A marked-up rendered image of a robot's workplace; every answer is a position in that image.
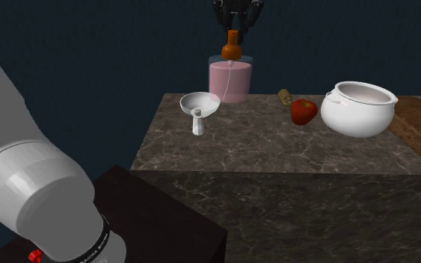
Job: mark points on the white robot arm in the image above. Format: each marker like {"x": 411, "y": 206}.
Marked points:
{"x": 31, "y": 189}

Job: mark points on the dark robot stand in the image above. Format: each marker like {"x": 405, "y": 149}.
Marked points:
{"x": 151, "y": 218}

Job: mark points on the red apple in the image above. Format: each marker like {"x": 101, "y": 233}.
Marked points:
{"x": 303, "y": 112}

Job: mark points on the brown bread loaf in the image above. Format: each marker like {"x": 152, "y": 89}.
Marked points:
{"x": 418, "y": 125}

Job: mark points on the white round pot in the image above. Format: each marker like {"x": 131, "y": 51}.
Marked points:
{"x": 356, "y": 118}

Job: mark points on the small tan oblong object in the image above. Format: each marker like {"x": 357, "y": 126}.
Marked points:
{"x": 285, "y": 97}

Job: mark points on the white salt shaker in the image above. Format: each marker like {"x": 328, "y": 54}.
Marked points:
{"x": 198, "y": 125}

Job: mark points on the pink soap dispenser orange pump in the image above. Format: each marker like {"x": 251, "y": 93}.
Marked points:
{"x": 232, "y": 82}

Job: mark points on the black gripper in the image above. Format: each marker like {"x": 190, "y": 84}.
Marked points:
{"x": 238, "y": 5}

